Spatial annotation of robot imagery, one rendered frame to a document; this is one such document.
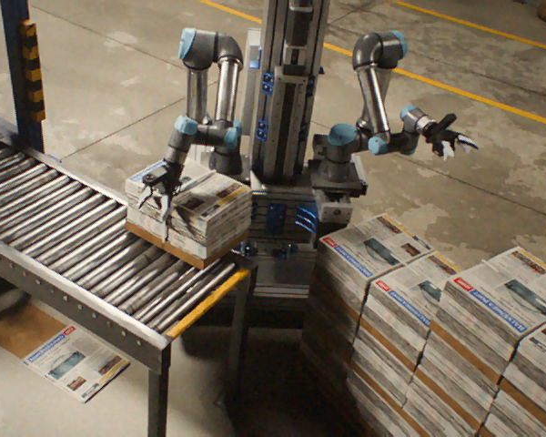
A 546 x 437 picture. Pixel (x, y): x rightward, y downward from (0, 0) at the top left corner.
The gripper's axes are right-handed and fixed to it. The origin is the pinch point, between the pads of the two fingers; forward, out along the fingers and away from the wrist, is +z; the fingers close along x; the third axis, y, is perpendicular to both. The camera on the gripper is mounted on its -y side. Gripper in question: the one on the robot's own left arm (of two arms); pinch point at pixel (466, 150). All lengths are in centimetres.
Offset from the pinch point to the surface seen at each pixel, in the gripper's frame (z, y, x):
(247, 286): -13, 41, 85
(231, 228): -24, 20, 85
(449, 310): 44, 23, 40
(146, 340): 6, 26, 130
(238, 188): -33, 10, 78
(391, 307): 24, 38, 45
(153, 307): -8, 27, 123
